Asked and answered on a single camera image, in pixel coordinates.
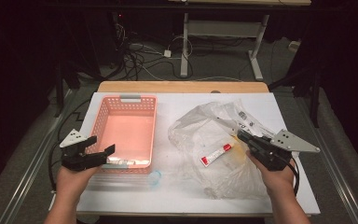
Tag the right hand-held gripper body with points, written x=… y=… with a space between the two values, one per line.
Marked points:
x=273 y=155

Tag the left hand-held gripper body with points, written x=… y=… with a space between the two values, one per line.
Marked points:
x=74 y=160

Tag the small white dropper bottle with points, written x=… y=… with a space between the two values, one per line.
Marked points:
x=122 y=161

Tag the pink plastic basket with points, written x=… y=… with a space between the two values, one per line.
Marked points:
x=130 y=127

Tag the red white toothpaste tube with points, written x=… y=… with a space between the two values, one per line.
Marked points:
x=216 y=155

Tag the clear plastic bag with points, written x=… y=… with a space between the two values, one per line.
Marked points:
x=199 y=133

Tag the person's left hand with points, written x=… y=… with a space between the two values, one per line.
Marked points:
x=71 y=182

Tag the person's right hand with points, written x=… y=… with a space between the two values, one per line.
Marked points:
x=278 y=182

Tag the black stand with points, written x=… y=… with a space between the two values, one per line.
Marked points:
x=315 y=102
x=59 y=93

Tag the white board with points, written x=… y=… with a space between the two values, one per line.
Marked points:
x=174 y=199

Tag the small white box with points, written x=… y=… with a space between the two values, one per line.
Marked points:
x=294 y=45

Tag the white power adapter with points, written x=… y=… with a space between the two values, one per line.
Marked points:
x=167 y=53

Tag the light desk top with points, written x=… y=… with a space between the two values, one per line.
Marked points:
x=245 y=2

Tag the metal floor rail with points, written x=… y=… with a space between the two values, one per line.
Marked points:
x=28 y=174
x=332 y=168

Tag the white desk frame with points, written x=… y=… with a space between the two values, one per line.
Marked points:
x=223 y=28

